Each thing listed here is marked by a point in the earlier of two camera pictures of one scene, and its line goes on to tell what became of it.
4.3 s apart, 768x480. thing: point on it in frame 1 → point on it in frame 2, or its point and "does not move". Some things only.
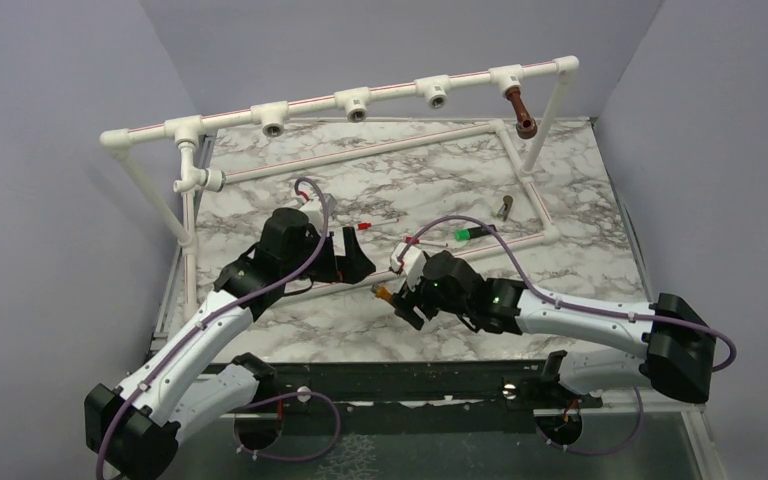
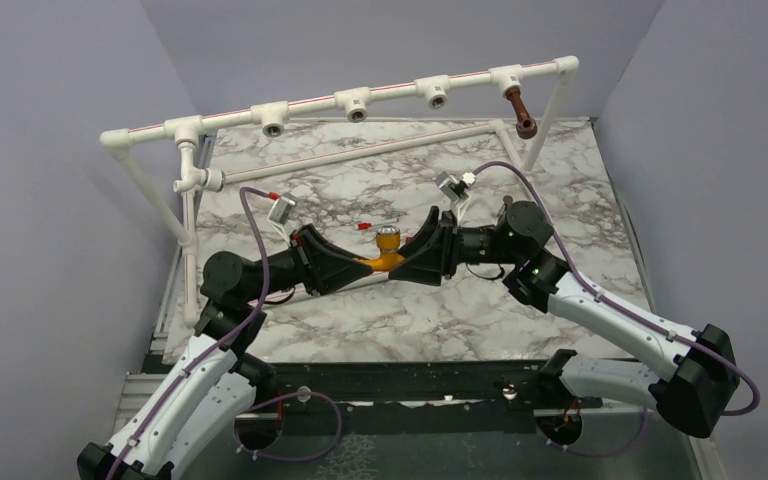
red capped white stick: (367, 225) does not move
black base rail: (437, 397) does not move
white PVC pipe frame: (186, 133) does not move
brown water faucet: (526, 126) does not move
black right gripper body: (426, 299) → (454, 241)
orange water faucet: (383, 291) → (388, 240)
